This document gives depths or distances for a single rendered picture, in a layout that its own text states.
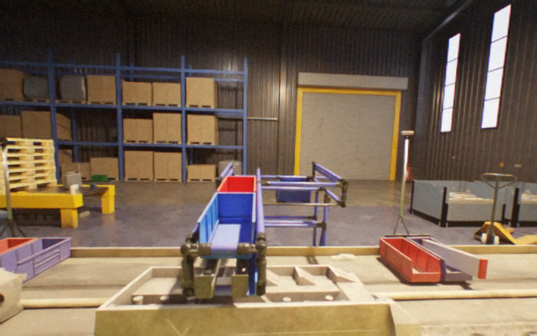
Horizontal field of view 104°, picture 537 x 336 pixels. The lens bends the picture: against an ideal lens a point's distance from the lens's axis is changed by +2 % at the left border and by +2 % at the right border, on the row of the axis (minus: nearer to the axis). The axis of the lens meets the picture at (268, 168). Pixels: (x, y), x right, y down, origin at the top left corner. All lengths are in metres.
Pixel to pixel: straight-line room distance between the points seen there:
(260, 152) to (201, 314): 10.40
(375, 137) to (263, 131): 6.03
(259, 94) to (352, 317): 10.89
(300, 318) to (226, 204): 0.50
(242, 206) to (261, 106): 10.43
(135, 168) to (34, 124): 4.48
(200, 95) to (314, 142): 5.97
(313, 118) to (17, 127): 13.13
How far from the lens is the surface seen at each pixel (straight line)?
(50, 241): 2.11
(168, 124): 10.32
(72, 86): 12.55
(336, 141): 11.74
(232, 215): 0.94
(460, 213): 5.94
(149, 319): 0.92
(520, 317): 1.73
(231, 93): 11.45
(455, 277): 1.79
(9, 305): 1.58
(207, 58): 12.15
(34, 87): 13.52
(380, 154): 12.85
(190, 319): 0.88
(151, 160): 10.61
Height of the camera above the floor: 1.53
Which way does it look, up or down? 5 degrees down
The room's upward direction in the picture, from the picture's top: 1 degrees clockwise
